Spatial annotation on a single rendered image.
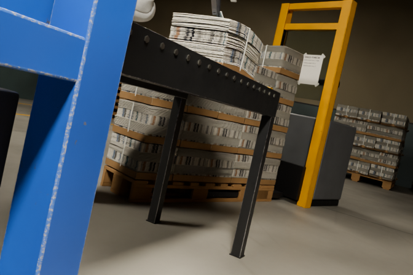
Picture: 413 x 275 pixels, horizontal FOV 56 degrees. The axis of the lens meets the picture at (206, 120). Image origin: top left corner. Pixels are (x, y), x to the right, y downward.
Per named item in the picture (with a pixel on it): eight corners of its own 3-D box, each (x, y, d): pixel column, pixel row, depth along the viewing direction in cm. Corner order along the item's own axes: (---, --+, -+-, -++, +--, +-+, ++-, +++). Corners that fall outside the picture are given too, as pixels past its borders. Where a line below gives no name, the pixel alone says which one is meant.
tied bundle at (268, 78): (214, 89, 322) (220, 61, 321) (238, 95, 342) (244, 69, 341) (248, 94, 294) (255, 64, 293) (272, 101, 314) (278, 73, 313)
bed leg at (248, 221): (233, 251, 191) (264, 115, 189) (244, 256, 188) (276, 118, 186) (228, 254, 185) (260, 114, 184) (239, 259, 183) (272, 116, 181)
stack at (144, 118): (98, 184, 263) (125, 63, 261) (217, 188, 344) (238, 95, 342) (129, 202, 235) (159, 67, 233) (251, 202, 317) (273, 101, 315)
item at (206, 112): (104, 164, 263) (120, 89, 262) (221, 172, 344) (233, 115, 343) (135, 179, 235) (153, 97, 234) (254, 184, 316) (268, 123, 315)
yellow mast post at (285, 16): (241, 183, 395) (281, 3, 390) (246, 183, 401) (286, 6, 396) (247, 186, 388) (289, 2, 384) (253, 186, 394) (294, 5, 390)
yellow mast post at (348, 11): (296, 204, 347) (343, -1, 343) (302, 204, 353) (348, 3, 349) (305, 208, 341) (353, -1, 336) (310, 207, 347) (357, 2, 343)
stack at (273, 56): (217, 188, 344) (249, 43, 341) (239, 188, 365) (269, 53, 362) (250, 201, 316) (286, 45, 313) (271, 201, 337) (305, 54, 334)
